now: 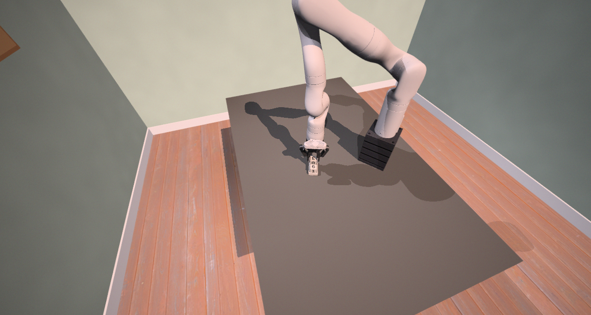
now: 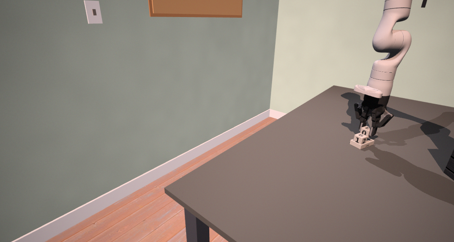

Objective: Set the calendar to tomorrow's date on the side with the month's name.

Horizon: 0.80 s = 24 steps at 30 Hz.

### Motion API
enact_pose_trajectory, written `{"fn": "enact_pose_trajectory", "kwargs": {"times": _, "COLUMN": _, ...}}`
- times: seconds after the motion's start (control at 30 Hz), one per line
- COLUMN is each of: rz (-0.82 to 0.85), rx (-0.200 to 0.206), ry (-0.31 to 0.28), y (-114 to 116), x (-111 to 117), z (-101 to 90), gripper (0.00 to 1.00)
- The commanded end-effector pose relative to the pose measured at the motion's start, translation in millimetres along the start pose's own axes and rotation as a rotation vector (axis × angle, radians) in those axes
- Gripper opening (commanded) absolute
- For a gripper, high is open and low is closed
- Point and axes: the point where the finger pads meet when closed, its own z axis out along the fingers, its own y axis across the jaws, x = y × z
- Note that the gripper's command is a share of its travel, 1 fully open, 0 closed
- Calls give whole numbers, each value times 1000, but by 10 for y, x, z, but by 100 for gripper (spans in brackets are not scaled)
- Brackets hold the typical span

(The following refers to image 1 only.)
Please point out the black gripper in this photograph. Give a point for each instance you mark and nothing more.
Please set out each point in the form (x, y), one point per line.
(322, 154)

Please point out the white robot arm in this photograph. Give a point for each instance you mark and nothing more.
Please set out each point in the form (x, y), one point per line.
(364, 40)

